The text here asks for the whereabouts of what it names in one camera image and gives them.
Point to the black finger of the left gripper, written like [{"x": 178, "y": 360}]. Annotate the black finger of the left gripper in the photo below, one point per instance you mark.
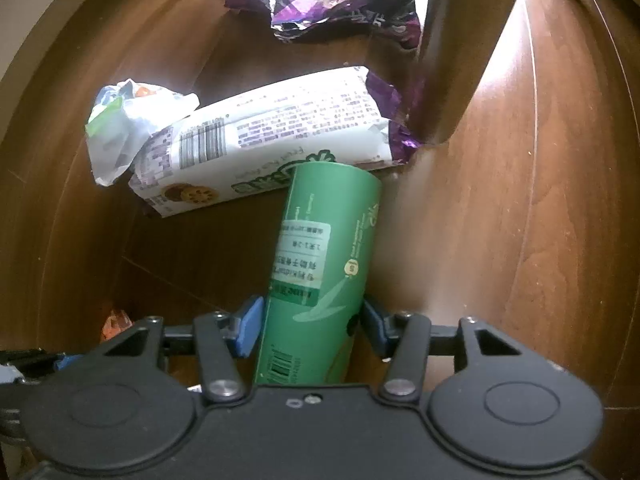
[{"x": 32, "y": 364}]

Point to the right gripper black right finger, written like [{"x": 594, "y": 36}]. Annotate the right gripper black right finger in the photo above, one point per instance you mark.
[{"x": 403, "y": 339}]

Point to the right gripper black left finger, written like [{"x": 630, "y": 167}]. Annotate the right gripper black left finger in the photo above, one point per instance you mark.
[{"x": 222, "y": 338}]

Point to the brown snack bar wrapper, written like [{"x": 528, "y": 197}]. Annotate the brown snack bar wrapper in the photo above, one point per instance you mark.
[{"x": 117, "y": 322}]

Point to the green cylindrical can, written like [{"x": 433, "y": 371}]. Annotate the green cylindrical can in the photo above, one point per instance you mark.
[{"x": 319, "y": 274}]

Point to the white cookie package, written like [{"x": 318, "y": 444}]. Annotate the white cookie package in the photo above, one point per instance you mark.
[{"x": 250, "y": 143}]

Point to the white wrapper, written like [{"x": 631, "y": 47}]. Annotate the white wrapper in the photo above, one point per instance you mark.
[{"x": 123, "y": 118}]

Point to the brown wooden chair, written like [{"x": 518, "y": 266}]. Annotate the brown wooden chair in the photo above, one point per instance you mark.
[{"x": 456, "y": 44}]

